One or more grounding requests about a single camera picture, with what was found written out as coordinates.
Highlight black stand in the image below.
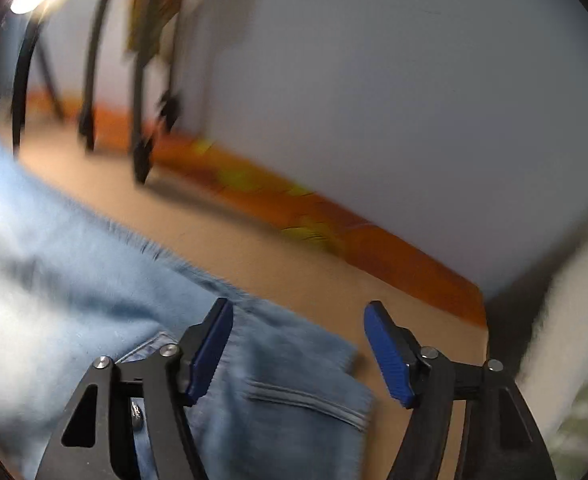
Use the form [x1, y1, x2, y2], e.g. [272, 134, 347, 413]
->
[131, 50, 183, 184]

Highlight white cloth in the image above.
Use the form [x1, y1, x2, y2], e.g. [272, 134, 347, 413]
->
[518, 220, 588, 438]

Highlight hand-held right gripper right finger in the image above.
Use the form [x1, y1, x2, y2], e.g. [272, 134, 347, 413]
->
[363, 301, 558, 480]

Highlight light blue denim pants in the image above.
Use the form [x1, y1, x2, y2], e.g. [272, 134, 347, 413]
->
[0, 120, 375, 480]

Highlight black light tripod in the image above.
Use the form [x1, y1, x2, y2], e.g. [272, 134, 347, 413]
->
[11, 0, 124, 153]

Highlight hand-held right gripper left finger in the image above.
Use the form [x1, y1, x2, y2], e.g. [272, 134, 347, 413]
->
[36, 298, 234, 480]

